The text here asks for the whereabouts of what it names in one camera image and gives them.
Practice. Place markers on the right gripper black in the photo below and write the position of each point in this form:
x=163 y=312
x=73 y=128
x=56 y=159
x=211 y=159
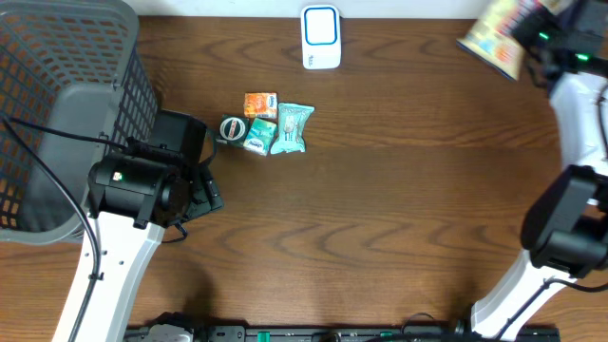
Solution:
x=521 y=34

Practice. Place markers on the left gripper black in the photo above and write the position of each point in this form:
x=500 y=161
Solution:
x=206 y=193

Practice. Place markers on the large white snack bag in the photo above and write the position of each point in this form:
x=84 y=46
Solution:
x=490 y=37

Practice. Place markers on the dark green round-label box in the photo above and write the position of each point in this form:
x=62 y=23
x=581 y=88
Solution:
x=233 y=130

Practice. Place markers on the green tissue pack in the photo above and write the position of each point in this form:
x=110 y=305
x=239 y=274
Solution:
x=260 y=137

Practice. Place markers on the teal small snack packet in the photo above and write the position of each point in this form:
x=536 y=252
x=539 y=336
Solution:
x=292 y=119

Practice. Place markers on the orange tissue pack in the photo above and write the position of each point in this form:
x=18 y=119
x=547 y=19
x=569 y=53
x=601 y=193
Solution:
x=260 y=105

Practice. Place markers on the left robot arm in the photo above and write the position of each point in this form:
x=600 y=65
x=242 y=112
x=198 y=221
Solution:
x=134 y=197

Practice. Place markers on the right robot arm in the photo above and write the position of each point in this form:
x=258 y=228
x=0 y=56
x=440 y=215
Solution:
x=560 y=244

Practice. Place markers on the white barcode scanner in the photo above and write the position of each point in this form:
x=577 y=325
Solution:
x=320 y=37

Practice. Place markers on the grey plastic mesh basket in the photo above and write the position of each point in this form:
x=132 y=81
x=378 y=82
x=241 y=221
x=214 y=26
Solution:
x=73 y=89

